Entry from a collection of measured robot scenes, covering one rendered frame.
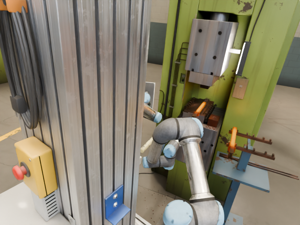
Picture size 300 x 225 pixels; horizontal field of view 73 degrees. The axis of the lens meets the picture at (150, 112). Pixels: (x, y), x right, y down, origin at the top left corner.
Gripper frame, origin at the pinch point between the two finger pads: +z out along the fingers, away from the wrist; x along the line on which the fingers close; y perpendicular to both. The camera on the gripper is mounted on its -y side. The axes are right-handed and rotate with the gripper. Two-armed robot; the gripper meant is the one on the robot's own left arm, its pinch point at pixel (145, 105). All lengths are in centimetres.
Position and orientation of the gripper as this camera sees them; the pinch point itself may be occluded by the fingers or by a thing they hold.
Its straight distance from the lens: 181.4
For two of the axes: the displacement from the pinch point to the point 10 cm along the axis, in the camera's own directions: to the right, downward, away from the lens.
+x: -10.0, -0.9, 0.0
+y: 0.9, -9.9, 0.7
